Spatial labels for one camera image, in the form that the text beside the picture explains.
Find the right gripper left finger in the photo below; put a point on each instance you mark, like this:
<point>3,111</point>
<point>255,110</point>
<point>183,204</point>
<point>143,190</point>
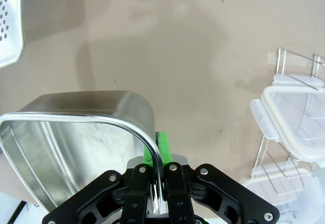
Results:
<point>134,191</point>

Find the clear plastic clip lid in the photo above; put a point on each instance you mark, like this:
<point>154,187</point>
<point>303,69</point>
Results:
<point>292,112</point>
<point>266,191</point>

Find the rectangular stainless steel container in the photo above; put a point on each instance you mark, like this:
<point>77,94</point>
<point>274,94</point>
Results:
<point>76,142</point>

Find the white perforated plastic basket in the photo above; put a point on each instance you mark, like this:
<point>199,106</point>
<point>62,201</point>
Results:
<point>10,46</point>

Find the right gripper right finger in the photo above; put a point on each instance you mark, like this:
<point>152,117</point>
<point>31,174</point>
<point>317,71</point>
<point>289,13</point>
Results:
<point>177,191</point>

